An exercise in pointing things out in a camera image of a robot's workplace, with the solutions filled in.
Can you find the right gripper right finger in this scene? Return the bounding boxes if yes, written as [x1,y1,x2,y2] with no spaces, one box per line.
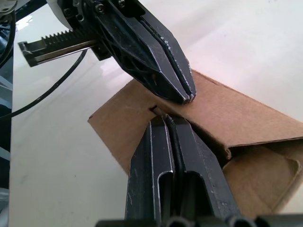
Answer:
[165,114,242,218]

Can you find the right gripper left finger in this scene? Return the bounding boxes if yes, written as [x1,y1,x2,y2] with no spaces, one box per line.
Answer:
[125,114,177,221]

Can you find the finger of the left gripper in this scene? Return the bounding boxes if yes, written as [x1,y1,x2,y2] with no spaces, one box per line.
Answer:
[113,0,198,103]
[92,0,188,105]

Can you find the small brown cardboard box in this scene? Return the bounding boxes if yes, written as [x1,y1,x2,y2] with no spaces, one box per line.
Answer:
[87,68,303,218]

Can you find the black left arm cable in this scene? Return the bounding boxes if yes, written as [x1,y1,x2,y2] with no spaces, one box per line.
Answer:
[0,48,86,119]

